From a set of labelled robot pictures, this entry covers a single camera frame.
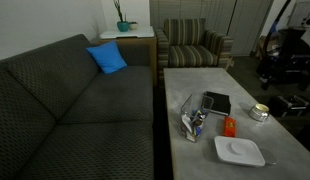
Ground orange sachet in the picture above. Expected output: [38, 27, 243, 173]
[222, 115, 237, 138]

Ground wooden side table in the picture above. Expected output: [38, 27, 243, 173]
[90, 34, 159, 88]

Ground clear cup with items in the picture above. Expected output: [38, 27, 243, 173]
[180, 108, 205, 143]

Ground striped armchair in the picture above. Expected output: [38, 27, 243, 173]
[154, 17, 235, 73]

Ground blue cushion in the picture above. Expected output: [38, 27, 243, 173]
[85, 40, 128, 75]

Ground black box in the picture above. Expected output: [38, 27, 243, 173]
[204, 90, 232, 117]

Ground teal pot with plant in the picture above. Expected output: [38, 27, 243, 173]
[112, 0, 131, 33]

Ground window blinds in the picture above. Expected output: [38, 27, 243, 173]
[149, 0, 237, 31]

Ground dark grey sofa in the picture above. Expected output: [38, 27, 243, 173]
[0, 33, 159, 180]

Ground white square plate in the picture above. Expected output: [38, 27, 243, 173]
[213, 135, 266, 168]

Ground silver candle jar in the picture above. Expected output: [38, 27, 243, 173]
[248, 103, 271, 123]

